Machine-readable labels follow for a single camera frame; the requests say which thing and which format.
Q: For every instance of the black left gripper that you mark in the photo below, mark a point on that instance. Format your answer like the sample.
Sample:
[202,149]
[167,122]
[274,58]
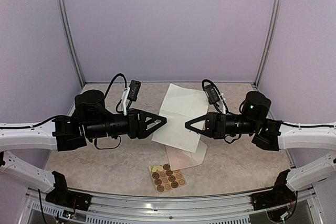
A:
[137,128]

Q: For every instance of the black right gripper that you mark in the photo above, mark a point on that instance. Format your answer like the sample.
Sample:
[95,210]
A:
[215,125]

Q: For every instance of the cream letter with ornate border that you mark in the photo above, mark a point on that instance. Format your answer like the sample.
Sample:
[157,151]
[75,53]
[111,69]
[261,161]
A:
[179,106]

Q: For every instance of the pink envelope with cream flap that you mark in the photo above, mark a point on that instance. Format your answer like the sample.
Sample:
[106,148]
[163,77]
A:
[180,159]

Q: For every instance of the brown seal sticker sheet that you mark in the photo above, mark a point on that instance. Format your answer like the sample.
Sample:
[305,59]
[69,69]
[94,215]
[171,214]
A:
[164,179]

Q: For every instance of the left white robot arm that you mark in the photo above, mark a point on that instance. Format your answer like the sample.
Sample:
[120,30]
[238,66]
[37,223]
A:
[89,122]

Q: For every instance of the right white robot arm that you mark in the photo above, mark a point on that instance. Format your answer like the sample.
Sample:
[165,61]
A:
[272,135]

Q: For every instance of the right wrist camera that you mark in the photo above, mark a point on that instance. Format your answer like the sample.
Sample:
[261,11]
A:
[212,94]

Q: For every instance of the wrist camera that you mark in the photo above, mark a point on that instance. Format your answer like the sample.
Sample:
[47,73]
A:
[134,89]
[212,94]

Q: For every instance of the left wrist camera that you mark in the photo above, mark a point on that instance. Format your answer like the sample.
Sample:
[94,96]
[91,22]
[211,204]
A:
[134,89]

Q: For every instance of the front aluminium rail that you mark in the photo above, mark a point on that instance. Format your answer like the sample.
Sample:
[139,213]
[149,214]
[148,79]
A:
[112,208]

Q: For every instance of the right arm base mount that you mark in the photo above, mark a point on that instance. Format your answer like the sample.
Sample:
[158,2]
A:
[269,199]

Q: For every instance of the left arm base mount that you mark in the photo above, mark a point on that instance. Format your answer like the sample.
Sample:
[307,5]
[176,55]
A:
[70,199]

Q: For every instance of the right aluminium frame post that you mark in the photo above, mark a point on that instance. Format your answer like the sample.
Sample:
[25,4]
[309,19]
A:
[268,42]

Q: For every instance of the aluminium frame post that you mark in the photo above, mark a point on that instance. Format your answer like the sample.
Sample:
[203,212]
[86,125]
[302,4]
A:
[268,42]
[70,42]

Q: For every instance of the left aluminium frame post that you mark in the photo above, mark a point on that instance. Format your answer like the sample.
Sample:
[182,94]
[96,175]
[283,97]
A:
[70,42]

